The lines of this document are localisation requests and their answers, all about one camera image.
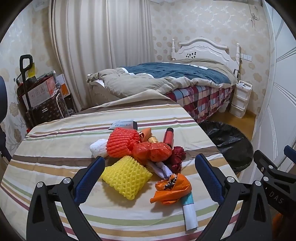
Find grey white black pouch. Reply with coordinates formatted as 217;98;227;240
108;120;138;130

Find dark red wrapper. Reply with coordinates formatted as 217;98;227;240
170;146;186;174

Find white wardrobe door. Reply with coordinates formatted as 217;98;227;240
239;1;295;172

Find lavender paper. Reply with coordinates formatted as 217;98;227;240
147;161;172;179

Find blue chair back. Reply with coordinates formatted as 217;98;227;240
0;76;8;123

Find plaid bed cover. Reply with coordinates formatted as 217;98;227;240
165;86;233;123

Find black trash bin bag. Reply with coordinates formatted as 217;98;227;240
199;120;254;174

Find red bottle black cap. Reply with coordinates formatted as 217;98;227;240
163;128;174;149

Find white wall sockets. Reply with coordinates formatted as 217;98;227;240
240;53;252;62

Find yellow foam fruit net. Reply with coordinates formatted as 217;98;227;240
101;156;152;200

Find orange snack wrapper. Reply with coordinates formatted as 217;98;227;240
150;173;192;205

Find cream curtain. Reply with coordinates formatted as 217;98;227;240
49;1;154;110

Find red plastic bag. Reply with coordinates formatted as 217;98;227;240
132;142;172;166

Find white wooden headboard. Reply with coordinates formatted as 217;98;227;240
171;37;241;76

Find orange-red foam fruit net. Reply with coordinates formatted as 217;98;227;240
106;128;139;158

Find striped bed sheet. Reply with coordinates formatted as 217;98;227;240
0;89;243;241

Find black hand trolley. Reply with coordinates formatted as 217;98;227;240
20;54;35;127

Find white teal paper tube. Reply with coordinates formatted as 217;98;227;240
181;192;199;231

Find white plastic drawer unit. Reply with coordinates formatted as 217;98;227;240
230;80;252;118

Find dark patterned storage box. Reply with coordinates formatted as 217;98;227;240
26;89;69;127

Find cardboard box orange print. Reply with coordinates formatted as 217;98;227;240
27;76;57;108

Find blue beige duvet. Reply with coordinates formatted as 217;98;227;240
87;58;238;98

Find white orange small box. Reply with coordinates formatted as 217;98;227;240
56;73;70;97

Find gold bottle black cap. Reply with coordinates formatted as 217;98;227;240
147;136;159;143

